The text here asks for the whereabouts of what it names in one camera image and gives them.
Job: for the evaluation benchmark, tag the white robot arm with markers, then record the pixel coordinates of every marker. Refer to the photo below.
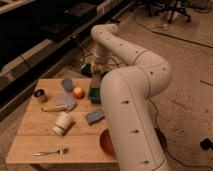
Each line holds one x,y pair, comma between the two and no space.
124,93

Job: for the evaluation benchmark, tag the blue sponge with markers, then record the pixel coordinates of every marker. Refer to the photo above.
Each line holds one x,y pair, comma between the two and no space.
95,116

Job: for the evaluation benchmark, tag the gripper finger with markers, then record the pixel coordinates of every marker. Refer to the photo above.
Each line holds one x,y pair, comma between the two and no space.
104,71
94,69

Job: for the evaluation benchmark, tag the office chair base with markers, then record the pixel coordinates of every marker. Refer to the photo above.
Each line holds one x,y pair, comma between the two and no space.
175,7

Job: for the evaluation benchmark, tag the dark shelf unit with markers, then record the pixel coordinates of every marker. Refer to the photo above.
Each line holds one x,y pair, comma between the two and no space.
35,39

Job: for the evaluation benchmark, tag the wooden table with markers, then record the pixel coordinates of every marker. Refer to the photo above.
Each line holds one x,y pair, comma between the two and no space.
35,135

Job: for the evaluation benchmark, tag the green plastic tray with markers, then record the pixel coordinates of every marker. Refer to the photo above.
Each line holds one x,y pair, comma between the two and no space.
94,93

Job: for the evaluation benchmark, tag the blue grey cup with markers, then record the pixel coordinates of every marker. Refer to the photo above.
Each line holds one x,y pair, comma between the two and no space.
67,85

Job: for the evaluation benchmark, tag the small metal cup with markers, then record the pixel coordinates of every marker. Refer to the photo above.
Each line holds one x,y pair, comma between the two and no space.
40,95

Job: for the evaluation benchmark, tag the red yellow apple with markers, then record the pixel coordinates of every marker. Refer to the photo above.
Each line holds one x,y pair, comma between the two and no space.
78,92

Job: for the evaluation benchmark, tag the grey blue cloth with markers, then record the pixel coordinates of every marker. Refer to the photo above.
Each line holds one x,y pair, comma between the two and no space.
68,101

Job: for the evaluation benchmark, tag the black box on floor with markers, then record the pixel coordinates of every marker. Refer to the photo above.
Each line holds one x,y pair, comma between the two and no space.
86,70

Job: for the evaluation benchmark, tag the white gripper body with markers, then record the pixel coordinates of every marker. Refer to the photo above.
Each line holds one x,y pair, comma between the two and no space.
101,56

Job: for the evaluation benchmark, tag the orange bowl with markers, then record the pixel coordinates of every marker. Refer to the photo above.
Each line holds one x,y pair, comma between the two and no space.
106,143

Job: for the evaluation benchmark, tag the silver fork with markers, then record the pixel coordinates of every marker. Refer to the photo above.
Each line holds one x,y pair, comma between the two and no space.
59,151

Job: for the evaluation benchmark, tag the yellow banana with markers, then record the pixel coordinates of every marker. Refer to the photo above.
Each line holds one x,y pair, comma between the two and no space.
54,108

